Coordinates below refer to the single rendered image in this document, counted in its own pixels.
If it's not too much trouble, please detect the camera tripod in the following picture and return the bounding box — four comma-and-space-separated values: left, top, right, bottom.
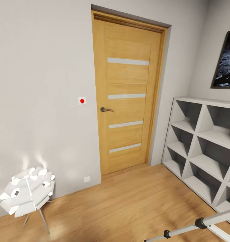
144, 210, 230, 242

